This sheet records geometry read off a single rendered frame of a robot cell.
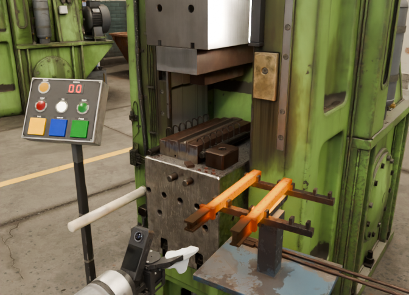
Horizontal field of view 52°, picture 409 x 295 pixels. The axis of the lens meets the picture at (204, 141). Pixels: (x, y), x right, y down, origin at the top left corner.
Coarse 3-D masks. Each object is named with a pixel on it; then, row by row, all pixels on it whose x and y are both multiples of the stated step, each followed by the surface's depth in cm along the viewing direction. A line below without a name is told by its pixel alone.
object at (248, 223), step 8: (280, 184) 133; (288, 184) 135; (272, 192) 128; (280, 192) 128; (264, 200) 123; (272, 200) 123; (256, 208) 118; (264, 208) 118; (240, 216) 113; (248, 216) 114; (256, 216) 114; (240, 224) 108; (248, 224) 111; (256, 224) 111; (232, 232) 105; (240, 232) 107; (248, 232) 111; (232, 240) 106; (240, 240) 108
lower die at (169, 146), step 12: (216, 120) 199; (240, 120) 198; (180, 132) 185; (192, 132) 182; (240, 132) 190; (168, 144) 173; (180, 144) 169; (192, 144) 166; (204, 144) 168; (180, 156) 171; (192, 156) 167
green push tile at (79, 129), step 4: (72, 120) 181; (76, 120) 181; (80, 120) 180; (84, 120) 180; (72, 124) 181; (76, 124) 180; (80, 124) 180; (84, 124) 180; (88, 124) 180; (72, 128) 180; (76, 128) 180; (80, 128) 180; (84, 128) 179; (72, 132) 180; (76, 132) 180; (80, 132) 179; (84, 132) 179; (72, 136) 180; (76, 136) 179; (80, 136) 179; (84, 136) 179
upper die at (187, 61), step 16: (160, 48) 162; (176, 48) 158; (224, 48) 166; (240, 48) 176; (160, 64) 164; (176, 64) 160; (192, 64) 155; (208, 64) 160; (224, 64) 169; (240, 64) 179
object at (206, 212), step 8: (248, 176) 139; (240, 184) 133; (248, 184) 137; (224, 192) 128; (232, 192) 128; (240, 192) 132; (216, 200) 123; (224, 200) 123; (200, 208) 118; (208, 208) 117; (216, 208) 120; (192, 216) 113; (200, 216) 113; (208, 216) 118; (192, 224) 110; (200, 224) 114; (192, 232) 111
